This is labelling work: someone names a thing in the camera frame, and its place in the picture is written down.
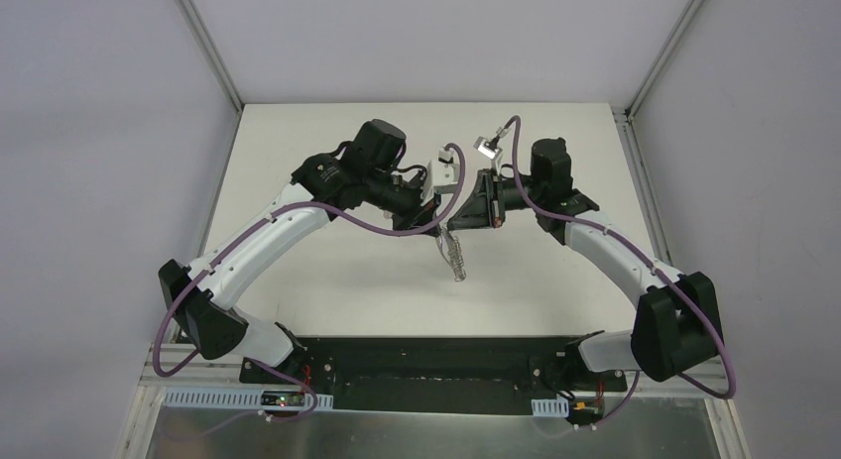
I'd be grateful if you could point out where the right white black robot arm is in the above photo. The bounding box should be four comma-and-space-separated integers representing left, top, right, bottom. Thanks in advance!
446, 138, 723, 390

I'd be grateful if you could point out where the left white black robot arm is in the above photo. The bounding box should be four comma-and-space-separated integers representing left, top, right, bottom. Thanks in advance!
153, 119, 464, 385

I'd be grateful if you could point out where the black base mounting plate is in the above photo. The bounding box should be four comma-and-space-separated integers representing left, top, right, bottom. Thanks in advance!
280, 336, 628, 415

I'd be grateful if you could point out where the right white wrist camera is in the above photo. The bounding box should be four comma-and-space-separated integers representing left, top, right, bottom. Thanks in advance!
473, 134, 503, 161

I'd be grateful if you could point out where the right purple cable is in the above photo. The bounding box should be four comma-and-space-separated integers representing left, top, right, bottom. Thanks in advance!
502, 115, 739, 431

